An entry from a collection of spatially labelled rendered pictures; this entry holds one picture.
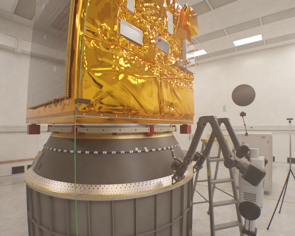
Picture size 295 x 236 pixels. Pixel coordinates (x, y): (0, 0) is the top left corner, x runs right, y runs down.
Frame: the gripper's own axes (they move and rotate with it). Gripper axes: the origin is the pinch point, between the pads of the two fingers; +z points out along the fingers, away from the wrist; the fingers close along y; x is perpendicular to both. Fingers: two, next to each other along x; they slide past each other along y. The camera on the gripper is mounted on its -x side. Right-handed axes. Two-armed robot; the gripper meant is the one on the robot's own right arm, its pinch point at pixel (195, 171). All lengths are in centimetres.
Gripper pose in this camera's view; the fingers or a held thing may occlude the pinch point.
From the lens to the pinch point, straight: 199.0
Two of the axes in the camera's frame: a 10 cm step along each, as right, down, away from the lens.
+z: -3.8, 8.8, 2.8
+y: -6.4, -0.4, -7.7
